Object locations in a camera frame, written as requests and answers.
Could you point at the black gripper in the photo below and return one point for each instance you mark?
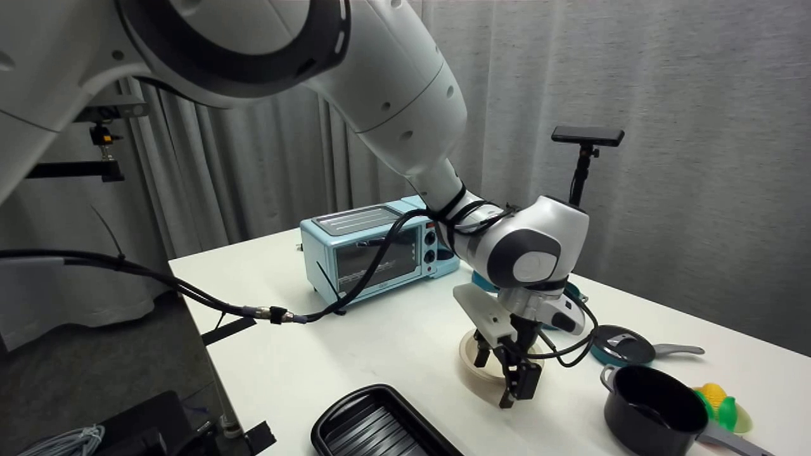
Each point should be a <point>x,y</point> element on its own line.
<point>520,372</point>

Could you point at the beige plate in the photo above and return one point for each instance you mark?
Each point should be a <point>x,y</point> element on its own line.
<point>486,380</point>

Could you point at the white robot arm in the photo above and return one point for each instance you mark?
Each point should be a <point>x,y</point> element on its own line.
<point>375,62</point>

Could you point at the yellow green toy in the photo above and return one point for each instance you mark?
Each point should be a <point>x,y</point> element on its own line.
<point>724,408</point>

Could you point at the teal kettle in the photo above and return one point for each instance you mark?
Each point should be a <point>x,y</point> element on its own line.
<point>482,282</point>

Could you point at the teal pot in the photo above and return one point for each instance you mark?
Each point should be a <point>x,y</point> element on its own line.
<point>576,308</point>

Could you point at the black baking tray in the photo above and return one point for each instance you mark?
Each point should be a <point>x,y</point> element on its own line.
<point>376,420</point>

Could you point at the teal pan lid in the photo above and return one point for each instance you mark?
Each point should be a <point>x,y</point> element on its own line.
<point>622,344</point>

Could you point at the black saucepan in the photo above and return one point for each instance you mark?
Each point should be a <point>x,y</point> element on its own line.
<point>653,414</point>

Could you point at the light blue toaster oven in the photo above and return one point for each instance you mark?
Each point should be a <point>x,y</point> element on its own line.
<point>375,249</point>

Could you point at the black tape strip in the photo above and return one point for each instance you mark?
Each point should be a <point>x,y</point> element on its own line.
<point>226,329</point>

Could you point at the black equipment at bottom left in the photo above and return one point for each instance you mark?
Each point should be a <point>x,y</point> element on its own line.
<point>159,427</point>

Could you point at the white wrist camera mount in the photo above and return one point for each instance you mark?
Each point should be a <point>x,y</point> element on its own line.
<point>487,314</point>

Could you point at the black camera on stand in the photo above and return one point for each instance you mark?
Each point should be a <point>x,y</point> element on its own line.
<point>589,143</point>

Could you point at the black camera on left arm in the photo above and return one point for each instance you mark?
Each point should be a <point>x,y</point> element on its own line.
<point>106,167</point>

